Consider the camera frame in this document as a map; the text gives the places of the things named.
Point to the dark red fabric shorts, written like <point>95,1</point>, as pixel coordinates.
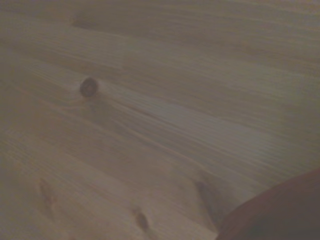
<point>280,212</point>

